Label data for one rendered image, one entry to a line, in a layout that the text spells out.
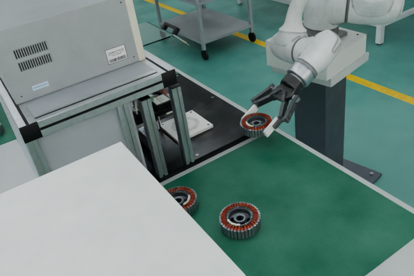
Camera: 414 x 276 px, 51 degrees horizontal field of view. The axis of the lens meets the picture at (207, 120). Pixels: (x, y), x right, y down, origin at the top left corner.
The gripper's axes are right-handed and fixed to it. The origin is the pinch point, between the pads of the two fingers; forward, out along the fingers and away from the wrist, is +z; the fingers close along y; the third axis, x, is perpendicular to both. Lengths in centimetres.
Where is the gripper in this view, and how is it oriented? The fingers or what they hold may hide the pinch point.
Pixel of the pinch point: (257, 123)
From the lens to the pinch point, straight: 147.3
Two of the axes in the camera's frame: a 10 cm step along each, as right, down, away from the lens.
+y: -5.4, -3.8, 7.5
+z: -6.6, 7.4, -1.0
